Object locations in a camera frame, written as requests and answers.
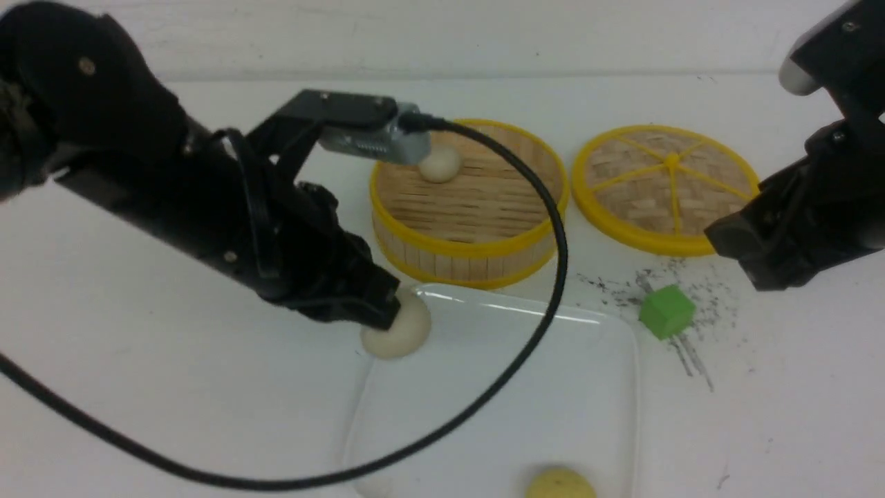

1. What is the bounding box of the green cube block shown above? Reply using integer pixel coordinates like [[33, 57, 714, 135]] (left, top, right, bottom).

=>
[[639, 286, 698, 341]]

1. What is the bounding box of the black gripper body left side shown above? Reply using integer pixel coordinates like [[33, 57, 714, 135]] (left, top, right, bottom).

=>
[[235, 124, 378, 322]]

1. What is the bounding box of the black cable left side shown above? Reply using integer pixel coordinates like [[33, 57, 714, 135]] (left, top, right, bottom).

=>
[[0, 111, 569, 493]]

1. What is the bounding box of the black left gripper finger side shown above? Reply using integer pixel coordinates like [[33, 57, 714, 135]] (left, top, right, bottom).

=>
[[346, 267, 401, 331]]

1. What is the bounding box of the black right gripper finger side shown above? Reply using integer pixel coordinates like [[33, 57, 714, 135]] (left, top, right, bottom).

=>
[[704, 201, 768, 277]]

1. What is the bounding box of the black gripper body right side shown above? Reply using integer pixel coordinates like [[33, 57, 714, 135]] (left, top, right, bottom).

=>
[[750, 120, 883, 291]]

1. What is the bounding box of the white square plate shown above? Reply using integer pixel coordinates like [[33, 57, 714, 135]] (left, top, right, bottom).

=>
[[342, 284, 639, 497]]

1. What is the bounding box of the yellow rimmed bamboo steamer basket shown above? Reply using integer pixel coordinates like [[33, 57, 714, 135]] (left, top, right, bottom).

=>
[[368, 132, 557, 289]]

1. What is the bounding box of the wrist camera right side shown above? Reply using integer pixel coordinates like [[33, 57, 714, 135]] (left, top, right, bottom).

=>
[[779, 1, 884, 136]]

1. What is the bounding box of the white steamed bun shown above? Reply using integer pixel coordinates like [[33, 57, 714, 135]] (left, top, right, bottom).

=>
[[360, 288, 432, 360], [418, 144, 463, 183]]

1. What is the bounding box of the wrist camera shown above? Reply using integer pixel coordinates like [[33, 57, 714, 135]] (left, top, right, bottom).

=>
[[779, 1, 884, 136], [274, 89, 432, 166]]

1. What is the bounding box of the yellow steamed bun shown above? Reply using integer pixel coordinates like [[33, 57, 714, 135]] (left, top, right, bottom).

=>
[[523, 466, 597, 498]]

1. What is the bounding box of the yellow rimmed bamboo steamer lid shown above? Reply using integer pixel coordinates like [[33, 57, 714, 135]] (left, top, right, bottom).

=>
[[571, 124, 759, 257]]

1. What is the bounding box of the white steamed bun front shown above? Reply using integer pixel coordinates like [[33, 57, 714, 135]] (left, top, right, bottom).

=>
[[360, 288, 432, 360]]

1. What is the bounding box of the wrist camera left side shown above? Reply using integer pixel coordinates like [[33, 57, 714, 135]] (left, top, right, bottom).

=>
[[274, 89, 432, 166]]

